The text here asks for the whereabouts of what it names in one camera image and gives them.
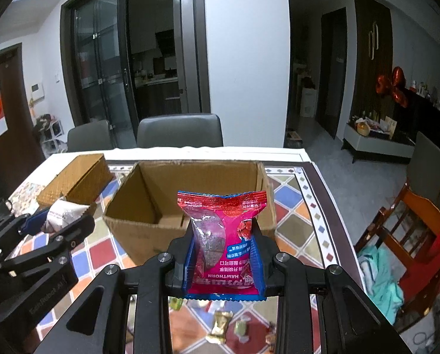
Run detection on white snack packet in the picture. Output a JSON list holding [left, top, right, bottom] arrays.
[[41, 197, 89, 233]]

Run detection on red hawthorn snack packet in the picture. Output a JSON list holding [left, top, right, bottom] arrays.
[[177, 191, 267, 301]]

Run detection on black mug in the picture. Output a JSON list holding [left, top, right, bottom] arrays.
[[0, 198, 13, 218]]

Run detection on green candy packet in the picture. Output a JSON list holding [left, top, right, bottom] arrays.
[[168, 296, 184, 312]]

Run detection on teal cloth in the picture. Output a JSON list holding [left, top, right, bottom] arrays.
[[358, 245, 404, 325]]

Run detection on woven wicker basket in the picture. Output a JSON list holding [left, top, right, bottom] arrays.
[[36, 153, 113, 207]]

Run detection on small red snack packet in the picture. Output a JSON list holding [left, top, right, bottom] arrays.
[[265, 322, 277, 352]]

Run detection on small brown gold packet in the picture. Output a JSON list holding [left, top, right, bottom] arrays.
[[206, 310, 234, 344]]

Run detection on brown door with poster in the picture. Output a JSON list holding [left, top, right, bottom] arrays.
[[0, 44, 45, 199]]

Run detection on brown cardboard box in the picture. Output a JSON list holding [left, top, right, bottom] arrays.
[[103, 161, 277, 265]]

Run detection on colourful checkered tablecloth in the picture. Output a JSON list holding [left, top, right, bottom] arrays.
[[0, 146, 364, 354]]

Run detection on pale green wrapped candy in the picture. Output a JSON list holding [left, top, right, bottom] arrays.
[[234, 316, 250, 344]]

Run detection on red wooden chair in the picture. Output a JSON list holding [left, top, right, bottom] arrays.
[[355, 182, 440, 318]]

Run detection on white shoe rack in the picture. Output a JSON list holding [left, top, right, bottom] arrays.
[[33, 114, 67, 158]]

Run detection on grey chair left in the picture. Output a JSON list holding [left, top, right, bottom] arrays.
[[67, 120, 114, 153]]

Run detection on grey chair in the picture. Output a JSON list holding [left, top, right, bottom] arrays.
[[137, 114, 223, 149], [407, 132, 440, 203], [67, 120, 114, 153]]

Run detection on grey chair right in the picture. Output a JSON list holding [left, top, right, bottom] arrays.
[[407, 132, 440, 203]]

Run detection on white low cabinet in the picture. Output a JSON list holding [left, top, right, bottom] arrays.
[[342, 117, 415, 163]]

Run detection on grey chair middle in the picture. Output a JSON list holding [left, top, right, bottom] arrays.
[[137, 114, 223, 149]]

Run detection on glass sliding door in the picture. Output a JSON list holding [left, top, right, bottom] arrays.
[[61, 0, 210, 149]]

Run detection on red heart balloons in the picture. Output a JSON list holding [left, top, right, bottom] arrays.
[[375, 66, 408, 108]]

